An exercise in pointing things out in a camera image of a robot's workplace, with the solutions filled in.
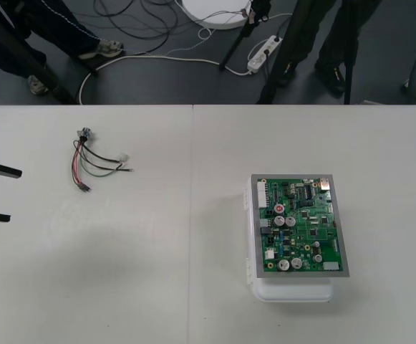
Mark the white power strip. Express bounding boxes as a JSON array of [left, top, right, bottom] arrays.
[[246, 34, 284, 76]]

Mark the green circuit board grey frame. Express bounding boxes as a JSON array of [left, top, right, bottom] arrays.
[[250, 173, 351, 280]]

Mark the milky plastic box with lid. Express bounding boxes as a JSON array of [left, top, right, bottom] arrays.
[[242, 181, 336, 303]]

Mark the thick white floor cable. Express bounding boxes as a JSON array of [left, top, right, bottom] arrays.
[[78, 53, 251, 105]]

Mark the person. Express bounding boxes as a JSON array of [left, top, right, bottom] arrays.
[[0, 0, 125, 96], [277, 0, 359, 96]]

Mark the red black green cable bundle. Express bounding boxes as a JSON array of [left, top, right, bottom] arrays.
[[69, 126, 136, 194]]

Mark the black floor cable tangle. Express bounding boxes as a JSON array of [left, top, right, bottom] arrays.
[[92, 0, 182, 55]]

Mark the black tripod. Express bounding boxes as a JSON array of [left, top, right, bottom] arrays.
[[0, 0, 100, 105], [256, 0, 356, 105], [218, 0, 271, 72]]

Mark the thin white floor cable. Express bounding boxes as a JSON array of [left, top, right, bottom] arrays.
[[197, 13, 295, 41]]

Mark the white round floor base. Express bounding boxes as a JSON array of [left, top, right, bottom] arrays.
[[180, 0, 253, 30]]

